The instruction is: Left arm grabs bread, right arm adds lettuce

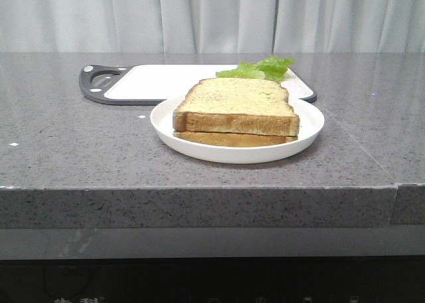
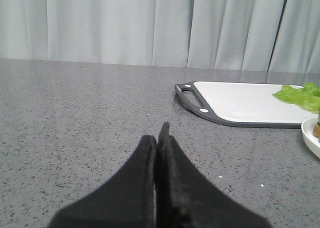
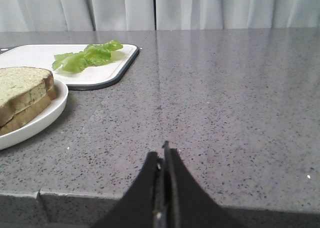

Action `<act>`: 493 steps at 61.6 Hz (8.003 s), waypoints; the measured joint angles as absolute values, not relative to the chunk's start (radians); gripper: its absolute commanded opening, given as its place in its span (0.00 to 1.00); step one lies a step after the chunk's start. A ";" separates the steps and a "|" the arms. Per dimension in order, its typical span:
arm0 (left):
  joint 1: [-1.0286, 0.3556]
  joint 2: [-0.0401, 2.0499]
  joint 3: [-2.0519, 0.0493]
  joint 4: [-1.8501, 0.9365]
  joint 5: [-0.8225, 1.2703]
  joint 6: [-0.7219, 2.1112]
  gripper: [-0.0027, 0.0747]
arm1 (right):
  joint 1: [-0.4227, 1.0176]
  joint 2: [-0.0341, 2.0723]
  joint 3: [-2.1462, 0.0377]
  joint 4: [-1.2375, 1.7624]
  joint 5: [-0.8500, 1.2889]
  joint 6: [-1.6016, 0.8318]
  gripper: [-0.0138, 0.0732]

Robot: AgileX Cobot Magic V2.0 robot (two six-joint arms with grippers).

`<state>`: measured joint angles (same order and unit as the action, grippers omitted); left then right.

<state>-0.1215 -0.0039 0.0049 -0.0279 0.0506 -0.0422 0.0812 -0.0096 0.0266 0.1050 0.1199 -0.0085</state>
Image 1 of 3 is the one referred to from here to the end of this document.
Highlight white round plate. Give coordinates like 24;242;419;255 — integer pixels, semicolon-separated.
150;96;325;164

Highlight white cutting board grey rim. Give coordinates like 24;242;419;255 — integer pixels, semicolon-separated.
78;64;317;106

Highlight green lettuce leaf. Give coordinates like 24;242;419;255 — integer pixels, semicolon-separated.
216;56;295;82

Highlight grey curtain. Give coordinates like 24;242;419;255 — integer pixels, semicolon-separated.
1;0;424;53

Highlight bread slice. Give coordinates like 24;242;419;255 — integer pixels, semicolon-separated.
173;78;300;136
173;131;298;148

